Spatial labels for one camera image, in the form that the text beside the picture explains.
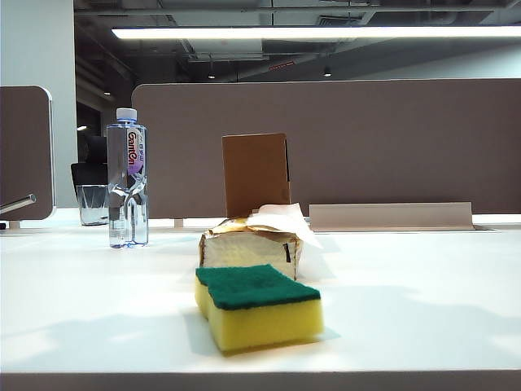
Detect white tissue sheet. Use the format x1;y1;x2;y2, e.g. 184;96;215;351
247;202;324;249

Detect black office chair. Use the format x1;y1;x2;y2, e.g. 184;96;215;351
71;134;110;204

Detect silver metal rod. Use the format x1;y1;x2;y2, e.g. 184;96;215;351
0;193;37;215

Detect clear drinking glass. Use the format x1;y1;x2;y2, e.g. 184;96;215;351
76;183;111;227

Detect beige cable tray lid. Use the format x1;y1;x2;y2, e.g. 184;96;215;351
309;202;475;233

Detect brown partition with white edge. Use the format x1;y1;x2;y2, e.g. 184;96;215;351
0;86;56;223

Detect brown cardboard box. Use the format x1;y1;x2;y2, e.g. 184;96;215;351
221;133;294;219

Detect wide brown desk partition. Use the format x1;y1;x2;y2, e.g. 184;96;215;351
131;78;521;221

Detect yellow sponge with green scourer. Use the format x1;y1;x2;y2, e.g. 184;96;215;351
194;263;326;355

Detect clear Ganten water bottle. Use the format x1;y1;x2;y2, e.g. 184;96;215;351
106;108;150;250

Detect soft tissue pack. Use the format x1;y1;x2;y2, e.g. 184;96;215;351
198;217;304;282

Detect long ceiling light strip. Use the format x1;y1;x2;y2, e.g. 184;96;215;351
112;25;521;41

